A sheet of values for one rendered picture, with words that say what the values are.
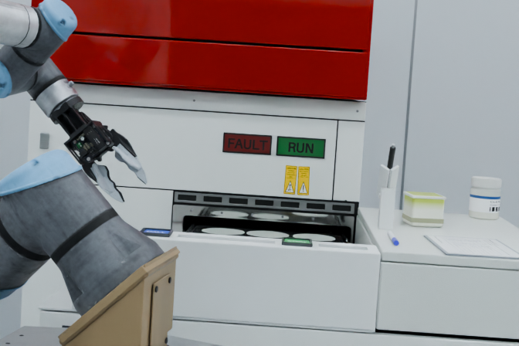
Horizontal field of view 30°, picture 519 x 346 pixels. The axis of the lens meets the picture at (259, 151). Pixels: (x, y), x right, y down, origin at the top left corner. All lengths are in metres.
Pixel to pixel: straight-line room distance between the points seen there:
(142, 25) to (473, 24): 1.87
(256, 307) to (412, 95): 2.21
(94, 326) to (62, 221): 0.15
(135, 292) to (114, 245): 0.08
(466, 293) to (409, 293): 0.10
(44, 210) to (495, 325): 0.84
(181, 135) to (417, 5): 1.72
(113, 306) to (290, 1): 1.12
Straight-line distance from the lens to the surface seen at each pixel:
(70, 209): 1.40
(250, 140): 2.34
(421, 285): 1.77
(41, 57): 1.79
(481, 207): 2.32
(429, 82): 3.87
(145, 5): 2.32
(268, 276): 1.75
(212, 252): 1.75
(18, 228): 1.44
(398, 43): 3.85
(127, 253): 1.40
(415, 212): 2.09
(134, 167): 1.86
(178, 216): 2.37
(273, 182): 2.35
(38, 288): 2.47
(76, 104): 1.90
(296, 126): 2.34
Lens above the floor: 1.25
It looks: 4 degrees down
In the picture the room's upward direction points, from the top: 4 degrees clockwise
